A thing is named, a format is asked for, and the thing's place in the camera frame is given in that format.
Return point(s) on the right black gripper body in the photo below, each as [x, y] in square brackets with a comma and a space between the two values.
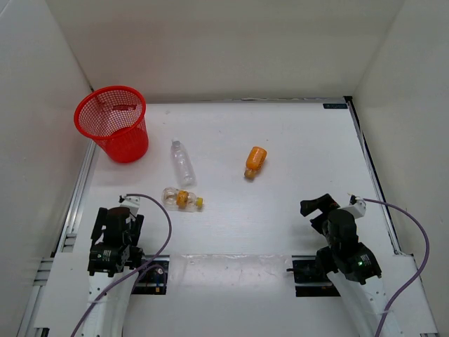
[318, 222]

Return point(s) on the orange plastic bottle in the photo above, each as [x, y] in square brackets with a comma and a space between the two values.
[254, 162]

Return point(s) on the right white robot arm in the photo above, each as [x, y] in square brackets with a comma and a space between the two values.
[350, 265]

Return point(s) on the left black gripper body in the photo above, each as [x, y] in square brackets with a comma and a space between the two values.
[130, 239]

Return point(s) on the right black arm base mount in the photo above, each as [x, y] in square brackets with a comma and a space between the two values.
[308, 279]

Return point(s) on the clear plastic bottle white cap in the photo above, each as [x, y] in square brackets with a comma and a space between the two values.
[182, 165]

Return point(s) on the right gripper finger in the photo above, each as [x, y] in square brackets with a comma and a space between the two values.
[326, 202]
[307, 207]

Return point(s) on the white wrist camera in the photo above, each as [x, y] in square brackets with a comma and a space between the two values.
[356, 207]
[130, 202]

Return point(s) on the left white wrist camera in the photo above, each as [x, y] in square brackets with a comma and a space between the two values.
[130, 202]

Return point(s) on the red mesh plastic bin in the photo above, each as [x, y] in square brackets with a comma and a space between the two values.
[114, 118]

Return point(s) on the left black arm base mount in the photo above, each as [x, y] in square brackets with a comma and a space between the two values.
[154, 281]

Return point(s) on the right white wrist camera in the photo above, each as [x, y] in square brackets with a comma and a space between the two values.
[356, 207]

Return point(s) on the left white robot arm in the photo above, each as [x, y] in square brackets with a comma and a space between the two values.
[114, 255]

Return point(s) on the small dark table label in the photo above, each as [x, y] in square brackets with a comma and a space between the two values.
[335, 106]

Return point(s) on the clear bottle yellow cap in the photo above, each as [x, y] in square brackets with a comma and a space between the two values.
[181, 200]

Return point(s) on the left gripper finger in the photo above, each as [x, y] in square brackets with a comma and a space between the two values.
[136, 226]
[99, 222]

